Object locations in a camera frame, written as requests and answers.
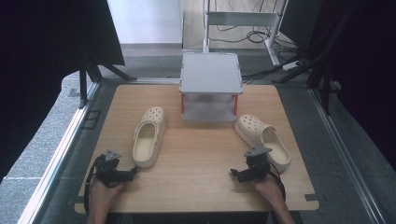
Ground aluminium floor rail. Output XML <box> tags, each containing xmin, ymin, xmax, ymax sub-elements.
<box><xmin>307</xmin><ymin>87</ymin><xmax>388</xmax><ymax>224</ymax></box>
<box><xmin>17</xmin><ymin>81</ymin><xmax>101</xmax><ymax>224</ymax></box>

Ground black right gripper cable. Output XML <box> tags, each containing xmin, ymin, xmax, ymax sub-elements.
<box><xmin>267</xmin><ymin>161</ymin><xmax>287</xmax><ymax>203</ymax></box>

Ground person's right hand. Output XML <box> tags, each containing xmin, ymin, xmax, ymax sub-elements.
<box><xmin>250</xmin><ymin>175</ymin><xmax>286</xmax><ymax>207</ymax></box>

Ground person's left hand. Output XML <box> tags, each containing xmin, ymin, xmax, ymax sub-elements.
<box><xmin>88</xmin><ymin>177</ymin><xmax>126</xmax><ymax>216</ymax></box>

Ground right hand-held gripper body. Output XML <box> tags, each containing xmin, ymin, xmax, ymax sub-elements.
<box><xmin>238</xmin><ymin>146</ymin><xmax>273</xmax><ymax>184</ymax></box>

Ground black floor cables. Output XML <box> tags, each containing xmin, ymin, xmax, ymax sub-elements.
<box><xmin>207</xmin><ymin>0</ymin><xmax>302</xmax><ymax>54</ymax></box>

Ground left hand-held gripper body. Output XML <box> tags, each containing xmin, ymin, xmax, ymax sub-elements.
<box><xmin>93</xmin><ymin>149</ymin><xmax>131</xmax><ymax>189</ymax></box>

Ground white power strip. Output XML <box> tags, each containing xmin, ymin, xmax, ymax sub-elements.
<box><xmin>281</xmin><ymin>60</ymin><xmax>304</xmax><ymax>72</ymax></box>

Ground white metal stand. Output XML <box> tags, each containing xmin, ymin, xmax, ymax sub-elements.
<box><xmin>202</xmin><ymin>0</ymin><xmax>290</xmax><ymax>67</ymax></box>

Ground black curtain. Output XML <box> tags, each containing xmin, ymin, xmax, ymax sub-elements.
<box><xmin>279</xmin><ymin>0</ymin><xmax>396</xmax><ymax>173</ymax></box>
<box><xmin>0</xmin><ymin>0</ymin><xmax>126</xmax><ymax>185</ymax></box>

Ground black stand legs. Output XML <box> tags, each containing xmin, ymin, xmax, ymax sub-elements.
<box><xmin>241</xmin><ymin>6</ymin><xmax>356</xmax><ymax>117</ymax></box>
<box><xmin>78</xmin><ymin>43</ymin><xmax>138</xmax><ymax>110</ymax></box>

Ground cream clog shoe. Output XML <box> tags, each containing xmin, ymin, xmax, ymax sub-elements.
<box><xmin>233</xmin><ymin>114</ymin><xmax>292</xmax><ymax>174</ymax></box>
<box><xmin>132</xmin><ymin>105</ymin><xmax>168</xmax><ymax>169</ymax></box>

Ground grey two-tier shoe rack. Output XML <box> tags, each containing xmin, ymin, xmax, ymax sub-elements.
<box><xmin>178</xmin><ymin>51</ymin><xmax>245</xmax><ymax>123</ymax></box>

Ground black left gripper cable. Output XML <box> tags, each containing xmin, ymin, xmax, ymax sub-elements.
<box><xmin>82</xmin><ymin>154</ymin><xmax>106</xmax><ymax>217</ymax></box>

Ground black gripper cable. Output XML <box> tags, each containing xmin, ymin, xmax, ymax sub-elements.
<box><xmin>82</xmin><ymin>154</ymin><xmax>106</xmax><ymax>217</ymax></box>
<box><xmin>267</xmin><ymin>161</ymin><xmax>287</xmax><ymax>203</ymax></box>

